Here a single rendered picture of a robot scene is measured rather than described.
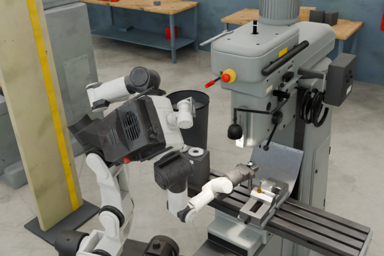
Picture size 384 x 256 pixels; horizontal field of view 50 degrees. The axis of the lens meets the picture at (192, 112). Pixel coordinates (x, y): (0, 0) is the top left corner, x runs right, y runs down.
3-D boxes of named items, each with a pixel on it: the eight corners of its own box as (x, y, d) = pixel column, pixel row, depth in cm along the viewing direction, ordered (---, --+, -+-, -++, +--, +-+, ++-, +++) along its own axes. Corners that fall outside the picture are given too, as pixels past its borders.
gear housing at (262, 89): (264, 99, 187) (265, 79, 182) (219, 88, 200) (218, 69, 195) (294, 75, 211) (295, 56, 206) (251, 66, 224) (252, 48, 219)
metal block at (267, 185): (270, 196, 222) (271, 187, 219) (260, 192, 225) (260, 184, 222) (274, 191, 225) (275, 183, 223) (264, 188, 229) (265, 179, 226)
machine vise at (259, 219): (262, 230, 210) (263, 214, 205) (236, 219, 218) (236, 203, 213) (290, 194, 235) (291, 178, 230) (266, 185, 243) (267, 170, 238)
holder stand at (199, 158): (202, 187, 243) (200, 159, 234) (169, 178, 253) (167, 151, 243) (210, 176, 253) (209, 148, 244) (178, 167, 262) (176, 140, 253)
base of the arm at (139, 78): (125, 96, 180) (150, 95, 177) (124, 67, 181) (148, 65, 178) (138, 98, 195) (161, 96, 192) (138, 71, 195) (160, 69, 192)
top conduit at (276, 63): (268, 77, 173) (268, 70, 172) (259, 75, 176) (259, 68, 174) (308, 47, 205) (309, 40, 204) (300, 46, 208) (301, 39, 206)
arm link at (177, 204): (180, 231, 191) (179, 199, 178) (162, 215, 199) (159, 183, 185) (198, 218, 197) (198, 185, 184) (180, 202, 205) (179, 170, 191)
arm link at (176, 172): (170, 199, 177) (168, 177, 169) (158, 187, 183) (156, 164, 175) (191, 187, 183) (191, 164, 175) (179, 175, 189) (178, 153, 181)
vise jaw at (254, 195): (271, 206, 216) (271, 200, 214) (250, 198, 223) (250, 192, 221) (275, 199, 220) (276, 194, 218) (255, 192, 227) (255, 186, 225)
